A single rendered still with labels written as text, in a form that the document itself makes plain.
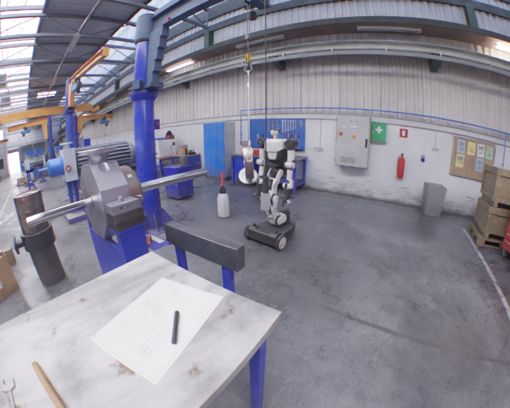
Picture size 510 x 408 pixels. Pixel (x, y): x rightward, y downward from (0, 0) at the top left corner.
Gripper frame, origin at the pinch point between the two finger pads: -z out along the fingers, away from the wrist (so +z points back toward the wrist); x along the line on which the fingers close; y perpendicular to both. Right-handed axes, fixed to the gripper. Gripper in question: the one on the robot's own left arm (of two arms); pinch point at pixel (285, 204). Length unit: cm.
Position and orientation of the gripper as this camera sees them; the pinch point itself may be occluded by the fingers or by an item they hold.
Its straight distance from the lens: 284.1
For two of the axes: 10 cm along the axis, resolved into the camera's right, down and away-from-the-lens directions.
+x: -6.3, 0.4, -7.8
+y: 7.7, 2.0, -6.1
